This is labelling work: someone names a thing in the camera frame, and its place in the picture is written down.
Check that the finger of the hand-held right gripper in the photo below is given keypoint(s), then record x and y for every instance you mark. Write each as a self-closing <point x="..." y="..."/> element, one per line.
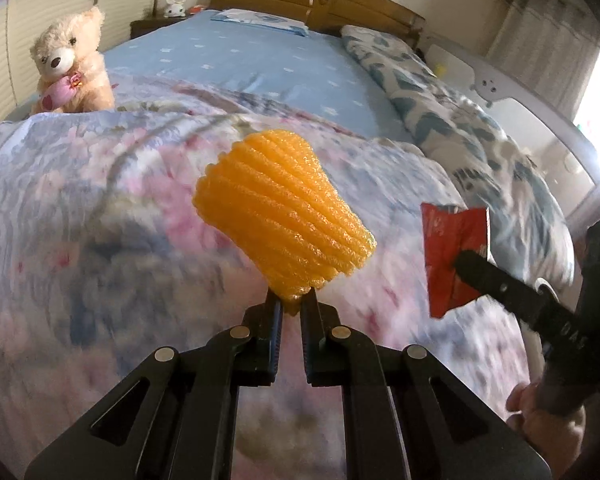
<point x="510" y="290"/>

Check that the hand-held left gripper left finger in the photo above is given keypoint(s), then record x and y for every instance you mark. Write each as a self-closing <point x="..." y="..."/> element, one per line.
<point x="275" y="340"/>

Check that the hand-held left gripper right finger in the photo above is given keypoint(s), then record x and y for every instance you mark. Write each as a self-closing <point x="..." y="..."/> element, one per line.
<point x="307" y="340"/>

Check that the red foil wrapper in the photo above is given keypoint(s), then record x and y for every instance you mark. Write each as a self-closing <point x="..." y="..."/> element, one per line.
<point x="442" y="255"/>

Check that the orange foam fruit net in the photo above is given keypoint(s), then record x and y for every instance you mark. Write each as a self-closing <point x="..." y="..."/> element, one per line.
<point x="280" y="210"/>

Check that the person's right hand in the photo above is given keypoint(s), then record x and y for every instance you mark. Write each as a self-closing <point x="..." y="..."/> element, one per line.
<point x="545" y="435"/>

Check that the blue leaf print quilt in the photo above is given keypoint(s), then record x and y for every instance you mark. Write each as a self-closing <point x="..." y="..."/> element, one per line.
<point x="450" y="130"/>

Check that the beige curtain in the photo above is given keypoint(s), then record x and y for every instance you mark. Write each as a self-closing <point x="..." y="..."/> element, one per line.
<point x="550" y="35"/>

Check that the blue bed sheet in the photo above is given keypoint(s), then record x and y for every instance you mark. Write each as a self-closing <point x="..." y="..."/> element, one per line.
<point x="240" y="65"/>

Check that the blue white pillow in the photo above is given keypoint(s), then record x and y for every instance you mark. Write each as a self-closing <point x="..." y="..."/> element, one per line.
<point x="260" y="21"/>

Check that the dark wooden nightstand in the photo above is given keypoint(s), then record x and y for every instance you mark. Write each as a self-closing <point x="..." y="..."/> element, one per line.
<point x="150" y="25"/>

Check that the beige teddy bear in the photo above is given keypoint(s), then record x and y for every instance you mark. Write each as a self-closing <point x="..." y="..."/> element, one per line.
<point x="70" y="65"/>

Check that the small white plush bunny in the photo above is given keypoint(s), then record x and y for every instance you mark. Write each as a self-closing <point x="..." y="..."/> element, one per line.
<point x="175" y="8"/>

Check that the white crib rail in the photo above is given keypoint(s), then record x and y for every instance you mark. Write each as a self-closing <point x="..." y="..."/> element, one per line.
<point x="520" y="105"/>

